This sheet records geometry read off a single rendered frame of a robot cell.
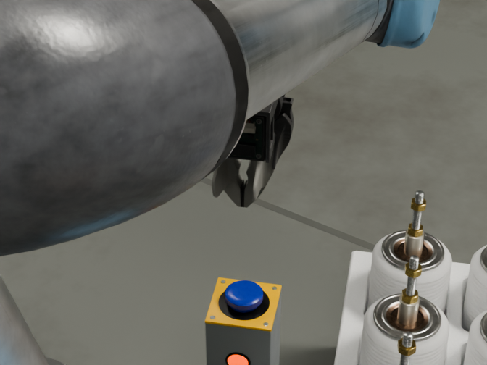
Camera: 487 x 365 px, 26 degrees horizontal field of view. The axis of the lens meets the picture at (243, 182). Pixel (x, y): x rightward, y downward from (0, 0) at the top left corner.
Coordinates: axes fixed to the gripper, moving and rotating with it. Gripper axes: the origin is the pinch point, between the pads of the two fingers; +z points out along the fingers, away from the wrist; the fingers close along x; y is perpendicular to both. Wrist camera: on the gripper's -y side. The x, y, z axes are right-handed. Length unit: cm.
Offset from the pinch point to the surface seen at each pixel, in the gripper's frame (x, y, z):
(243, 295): 0.0, 0.6, 13.2
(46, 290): -36, -31, 46
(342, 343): 10.1, -9.5, 28.2
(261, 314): 2.1, 1.5, 14.7
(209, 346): -3.1, 3.4, 18.4
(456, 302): 23.2, -19.2, 28.2
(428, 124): 19, -87, 46
